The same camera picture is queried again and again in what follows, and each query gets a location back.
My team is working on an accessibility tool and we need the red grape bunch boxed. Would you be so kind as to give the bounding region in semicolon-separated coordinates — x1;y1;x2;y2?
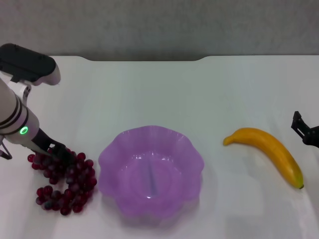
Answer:
27;147;98;216

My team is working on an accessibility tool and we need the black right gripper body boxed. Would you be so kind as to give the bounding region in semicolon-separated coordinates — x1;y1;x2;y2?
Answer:
302;125;319;148

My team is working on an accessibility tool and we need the yellow banana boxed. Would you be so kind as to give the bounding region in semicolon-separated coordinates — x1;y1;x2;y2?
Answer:
222;127;305;190

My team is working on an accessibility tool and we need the purple wavy plastic bowl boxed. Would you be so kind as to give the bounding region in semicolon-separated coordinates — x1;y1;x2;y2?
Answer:
98;125;205;221

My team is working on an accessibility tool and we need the thin left wrist cable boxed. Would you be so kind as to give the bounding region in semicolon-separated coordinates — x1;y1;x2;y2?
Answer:
0;135;13;160

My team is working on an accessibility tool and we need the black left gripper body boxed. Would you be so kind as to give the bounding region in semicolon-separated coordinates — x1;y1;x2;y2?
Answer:
24;128;56;157

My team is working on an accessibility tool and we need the black grey left wrist camera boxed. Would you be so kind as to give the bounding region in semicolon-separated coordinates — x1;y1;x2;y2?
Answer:
0;43;61;103

